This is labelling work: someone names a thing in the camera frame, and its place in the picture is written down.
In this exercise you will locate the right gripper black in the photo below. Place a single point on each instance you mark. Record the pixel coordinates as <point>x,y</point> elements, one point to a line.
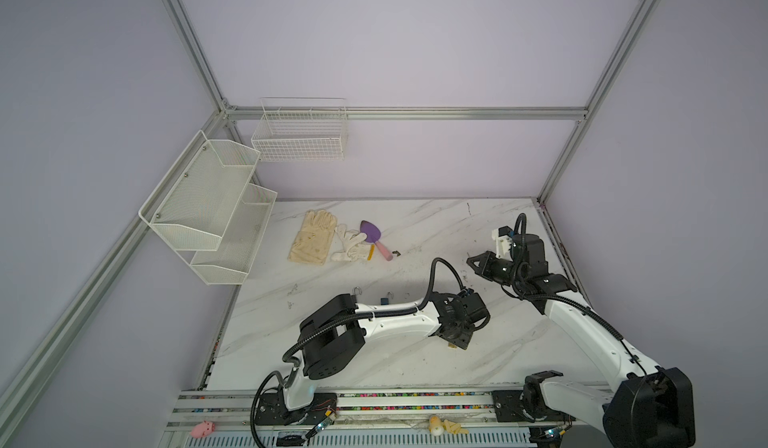
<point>483,267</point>

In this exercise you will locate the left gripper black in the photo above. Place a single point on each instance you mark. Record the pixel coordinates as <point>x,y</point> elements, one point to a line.
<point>465,340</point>

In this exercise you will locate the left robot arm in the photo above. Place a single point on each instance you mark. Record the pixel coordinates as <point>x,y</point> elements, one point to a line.
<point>336,332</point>

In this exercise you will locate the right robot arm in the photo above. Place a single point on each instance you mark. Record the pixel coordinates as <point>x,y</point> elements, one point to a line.
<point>647,405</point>

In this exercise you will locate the purple pink trowel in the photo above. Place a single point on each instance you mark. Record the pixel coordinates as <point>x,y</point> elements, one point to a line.
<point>373,236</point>

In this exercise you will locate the white knit glove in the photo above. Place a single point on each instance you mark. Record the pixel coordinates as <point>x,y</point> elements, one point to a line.
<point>355,246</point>

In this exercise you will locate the beige leather glove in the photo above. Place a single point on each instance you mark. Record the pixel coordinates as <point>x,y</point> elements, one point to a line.
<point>313,241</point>

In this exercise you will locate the lower white mesh shelf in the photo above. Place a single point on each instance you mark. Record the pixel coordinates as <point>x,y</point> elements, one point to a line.
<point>232,262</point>

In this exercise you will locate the pink toy figure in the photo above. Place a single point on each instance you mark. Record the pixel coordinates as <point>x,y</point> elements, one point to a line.
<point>202,430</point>

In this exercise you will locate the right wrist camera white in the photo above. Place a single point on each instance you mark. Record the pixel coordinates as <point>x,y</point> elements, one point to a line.
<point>504,243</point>

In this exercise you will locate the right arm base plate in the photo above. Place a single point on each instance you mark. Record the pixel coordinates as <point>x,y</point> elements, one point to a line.
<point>510,406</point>

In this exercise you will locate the beige toy on rail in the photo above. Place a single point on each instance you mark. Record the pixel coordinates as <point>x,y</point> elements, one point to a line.
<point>438,427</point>

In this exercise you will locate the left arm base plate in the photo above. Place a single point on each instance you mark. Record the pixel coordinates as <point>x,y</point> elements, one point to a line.
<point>270,410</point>

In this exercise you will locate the white wire basket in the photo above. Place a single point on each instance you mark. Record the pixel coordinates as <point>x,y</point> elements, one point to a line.
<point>301,129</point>

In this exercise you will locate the aluminium rail frame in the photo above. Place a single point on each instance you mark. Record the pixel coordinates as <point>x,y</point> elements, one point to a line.
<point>367,417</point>

